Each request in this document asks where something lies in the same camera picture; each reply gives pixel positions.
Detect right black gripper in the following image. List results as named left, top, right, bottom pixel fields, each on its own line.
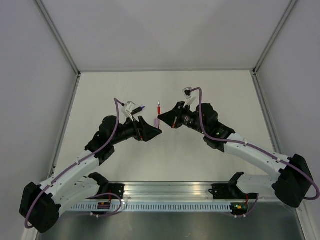
left=158, top=101, right=207, bottom=136

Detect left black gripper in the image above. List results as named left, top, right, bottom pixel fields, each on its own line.
left=110, top=114, right=162, bottom=146

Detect red gel pen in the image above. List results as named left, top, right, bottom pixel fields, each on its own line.
left=157, top=101, right=161, bottom=116

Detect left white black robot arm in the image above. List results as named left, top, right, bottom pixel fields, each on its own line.
left=19, top=115, right=162, bottom=233

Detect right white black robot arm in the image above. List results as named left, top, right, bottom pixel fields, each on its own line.
left=157, top=101, right=313, bottom=208

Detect black purple-tip marker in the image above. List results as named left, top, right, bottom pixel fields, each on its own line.
left=132, top=106, right=145, bottom=115

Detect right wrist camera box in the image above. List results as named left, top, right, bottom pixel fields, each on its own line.
left=182, top=87, right=197, bottom=108

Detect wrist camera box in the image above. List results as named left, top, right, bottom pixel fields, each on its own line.
left=182, top=87, right=197, bottom=108
left=121, top=101, right=136, bottom=121

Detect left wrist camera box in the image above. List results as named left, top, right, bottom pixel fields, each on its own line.
left=121, top=101, right=136, bottom=121

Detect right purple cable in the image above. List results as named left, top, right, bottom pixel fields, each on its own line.
left=188, top=87, right=320, bottom=201

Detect purple cable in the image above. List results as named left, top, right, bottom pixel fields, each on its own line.
left=188, top=87, right=320, bottom=201
left=24, top=97, right=136, bottom=228

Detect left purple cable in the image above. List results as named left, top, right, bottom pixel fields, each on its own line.
left=24, top=97, right=136, bottom=228

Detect aluminium mounting rail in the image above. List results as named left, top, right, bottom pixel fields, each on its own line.
left=110, top=181, right=227, bottom=202

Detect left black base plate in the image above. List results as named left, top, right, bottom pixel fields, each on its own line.
left=94, top=183, right=125, bottom=200

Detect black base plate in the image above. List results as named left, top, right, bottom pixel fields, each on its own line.
left=208, top=183, right=247, bottom=200
left=94, top=183, right=125, bottom=200

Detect white slotted cable duct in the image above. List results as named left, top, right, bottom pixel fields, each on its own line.
left=69, top=201, right=232, bottom=213

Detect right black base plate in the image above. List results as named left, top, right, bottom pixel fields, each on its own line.
left=208, top=183, right=247, bottom=200

